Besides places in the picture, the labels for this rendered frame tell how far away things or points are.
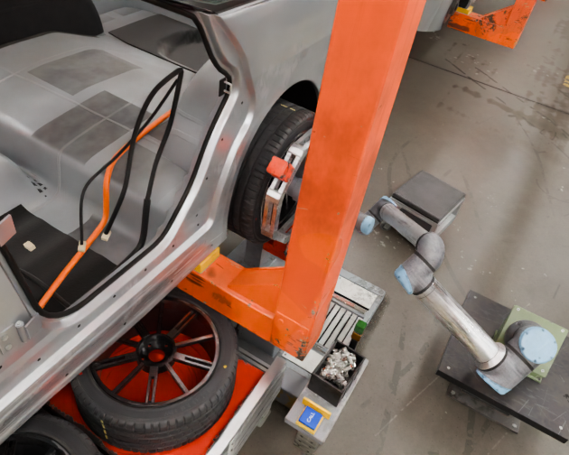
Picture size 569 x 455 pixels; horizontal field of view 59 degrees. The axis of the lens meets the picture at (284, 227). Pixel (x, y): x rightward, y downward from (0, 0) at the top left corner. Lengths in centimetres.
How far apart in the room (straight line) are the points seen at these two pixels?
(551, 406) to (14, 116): 269
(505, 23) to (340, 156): 430
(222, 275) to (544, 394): 158
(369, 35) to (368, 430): 189
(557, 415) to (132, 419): 183
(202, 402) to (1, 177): 118
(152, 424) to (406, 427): 128
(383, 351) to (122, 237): 153
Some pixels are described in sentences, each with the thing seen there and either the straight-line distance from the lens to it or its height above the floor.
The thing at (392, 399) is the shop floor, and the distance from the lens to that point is 274.
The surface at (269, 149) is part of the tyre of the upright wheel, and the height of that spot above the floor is 112.
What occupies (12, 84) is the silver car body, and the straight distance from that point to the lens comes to 267.
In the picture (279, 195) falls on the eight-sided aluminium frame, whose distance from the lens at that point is 206.
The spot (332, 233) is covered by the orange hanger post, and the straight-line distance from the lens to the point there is 155.
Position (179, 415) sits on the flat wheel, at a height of 50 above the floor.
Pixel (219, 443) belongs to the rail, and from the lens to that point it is 205.
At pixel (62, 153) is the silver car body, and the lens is 224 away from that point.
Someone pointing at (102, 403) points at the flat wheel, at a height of 50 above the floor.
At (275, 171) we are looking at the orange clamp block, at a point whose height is 109.
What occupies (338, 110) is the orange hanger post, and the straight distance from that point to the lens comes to 134.
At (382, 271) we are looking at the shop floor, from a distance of 325.
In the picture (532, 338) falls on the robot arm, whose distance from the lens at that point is 242.
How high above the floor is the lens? 227
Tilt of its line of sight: 43 degrees down
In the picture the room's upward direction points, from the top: 11 degrees clockwise
